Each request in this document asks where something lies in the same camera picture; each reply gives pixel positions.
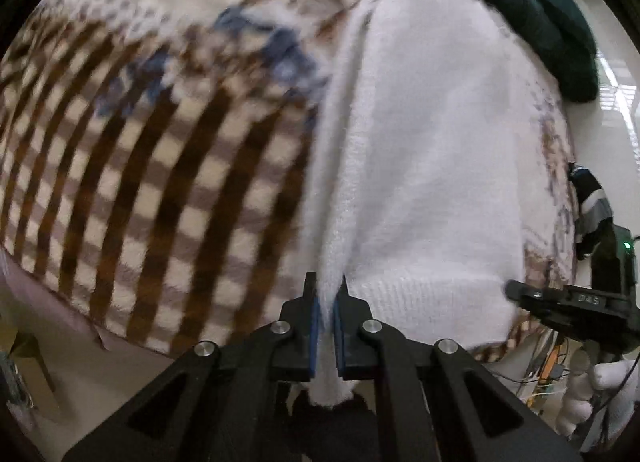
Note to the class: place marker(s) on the brown cardboard box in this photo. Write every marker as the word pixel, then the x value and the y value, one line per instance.
pixel 35 367

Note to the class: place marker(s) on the brown checked blanket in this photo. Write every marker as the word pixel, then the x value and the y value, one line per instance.
pixel 150 152

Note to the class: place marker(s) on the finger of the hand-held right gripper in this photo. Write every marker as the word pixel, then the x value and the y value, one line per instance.
pixel 535 299

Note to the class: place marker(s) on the pale pink bed sheet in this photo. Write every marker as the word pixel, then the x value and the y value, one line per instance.
pixel 45 292

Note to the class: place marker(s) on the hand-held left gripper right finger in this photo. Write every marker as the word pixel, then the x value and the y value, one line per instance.
pixel 338 329

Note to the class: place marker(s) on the white fluffy towel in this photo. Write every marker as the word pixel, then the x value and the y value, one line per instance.
pixel 430 152

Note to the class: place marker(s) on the black grey striped sock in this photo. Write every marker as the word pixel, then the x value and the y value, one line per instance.
pixel 591 207

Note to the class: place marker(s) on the person's right hand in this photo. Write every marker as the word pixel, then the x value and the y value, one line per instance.
pixel 595 392

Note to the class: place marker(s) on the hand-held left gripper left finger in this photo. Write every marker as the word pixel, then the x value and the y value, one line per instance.
pixel 313 327

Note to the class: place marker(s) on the dark green cloth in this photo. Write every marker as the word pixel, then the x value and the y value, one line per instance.
pixel 530 7

